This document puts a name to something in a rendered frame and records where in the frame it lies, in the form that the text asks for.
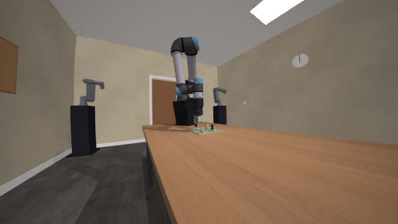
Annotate green and white chessboard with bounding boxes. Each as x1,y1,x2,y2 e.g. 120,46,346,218
188,127,223,134

